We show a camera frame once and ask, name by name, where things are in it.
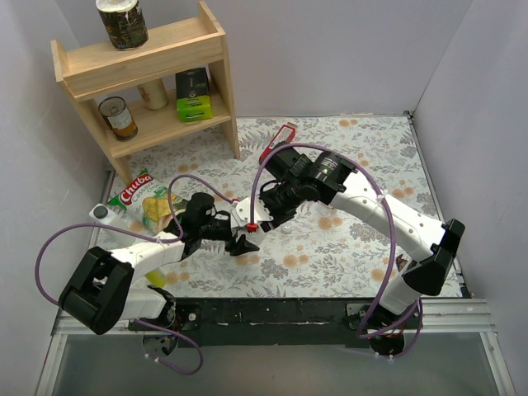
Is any tin can on lower shelf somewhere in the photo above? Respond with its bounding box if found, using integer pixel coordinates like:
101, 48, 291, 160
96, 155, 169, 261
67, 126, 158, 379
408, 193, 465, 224
98, 97, 138, 141

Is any yellow bottle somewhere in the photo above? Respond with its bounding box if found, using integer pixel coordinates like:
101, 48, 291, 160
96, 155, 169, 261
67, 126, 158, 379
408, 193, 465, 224
145, 268, 167, 288

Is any clear bottle with red label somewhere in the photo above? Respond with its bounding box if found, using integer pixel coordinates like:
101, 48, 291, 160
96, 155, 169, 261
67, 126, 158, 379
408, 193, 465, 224
316, 204, 337, 218

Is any green Chuba chips bag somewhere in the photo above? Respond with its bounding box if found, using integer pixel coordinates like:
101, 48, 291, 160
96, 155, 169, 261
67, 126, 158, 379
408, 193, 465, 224
107, 168, 172, 234

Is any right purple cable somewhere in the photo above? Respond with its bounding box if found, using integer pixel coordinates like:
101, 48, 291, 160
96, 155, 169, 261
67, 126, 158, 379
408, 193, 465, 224
250, 143, 424, 359

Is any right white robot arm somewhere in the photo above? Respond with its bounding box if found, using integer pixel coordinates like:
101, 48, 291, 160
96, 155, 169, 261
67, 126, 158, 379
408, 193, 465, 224
251, 143, 465, 328

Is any brown chocolate bar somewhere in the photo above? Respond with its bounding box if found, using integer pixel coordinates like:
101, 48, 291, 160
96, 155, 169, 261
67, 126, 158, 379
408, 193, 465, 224
396, 254, 408, 271

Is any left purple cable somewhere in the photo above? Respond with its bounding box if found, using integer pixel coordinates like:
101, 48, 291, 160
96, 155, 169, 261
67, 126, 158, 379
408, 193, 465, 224
34, 174, 240, 375

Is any wooden shelf unit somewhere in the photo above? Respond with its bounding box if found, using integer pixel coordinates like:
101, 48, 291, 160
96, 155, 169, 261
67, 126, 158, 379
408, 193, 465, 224
50, 1, 240, 183

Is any white bottle grey cap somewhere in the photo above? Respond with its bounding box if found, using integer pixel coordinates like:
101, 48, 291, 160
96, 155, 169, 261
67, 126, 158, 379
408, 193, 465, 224
89, 204, 129, 238

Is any black and green box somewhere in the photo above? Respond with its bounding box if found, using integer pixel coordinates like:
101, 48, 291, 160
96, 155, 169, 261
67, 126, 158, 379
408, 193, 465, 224
175, 67, 213, 122

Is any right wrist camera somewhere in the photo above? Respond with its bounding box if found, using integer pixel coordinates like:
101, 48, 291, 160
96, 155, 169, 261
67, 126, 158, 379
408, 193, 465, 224
237, 197, 272, 247

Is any red rectangular box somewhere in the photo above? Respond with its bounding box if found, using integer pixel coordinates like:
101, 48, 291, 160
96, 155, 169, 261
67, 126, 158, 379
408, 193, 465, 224
259, 122, 297, 164

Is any purple cable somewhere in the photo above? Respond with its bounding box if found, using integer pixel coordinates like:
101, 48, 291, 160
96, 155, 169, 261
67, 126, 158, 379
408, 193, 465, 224
250, 143, 424, 359
34, 174, 240, 375

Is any cream cylindrical container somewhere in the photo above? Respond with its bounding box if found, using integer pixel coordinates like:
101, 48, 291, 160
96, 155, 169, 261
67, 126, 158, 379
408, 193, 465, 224
137, 78, 168, 111

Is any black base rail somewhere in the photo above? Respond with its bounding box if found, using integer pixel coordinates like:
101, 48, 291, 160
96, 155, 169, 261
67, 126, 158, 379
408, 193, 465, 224
129, 298, 422, 357

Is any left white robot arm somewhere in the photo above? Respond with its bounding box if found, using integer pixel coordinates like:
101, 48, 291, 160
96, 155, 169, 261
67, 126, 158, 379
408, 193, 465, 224
59, 192, 265, 335

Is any dark can on shelf top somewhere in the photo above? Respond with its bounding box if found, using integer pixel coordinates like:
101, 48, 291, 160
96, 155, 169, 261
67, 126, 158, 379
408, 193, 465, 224
96, 0, 149, 50

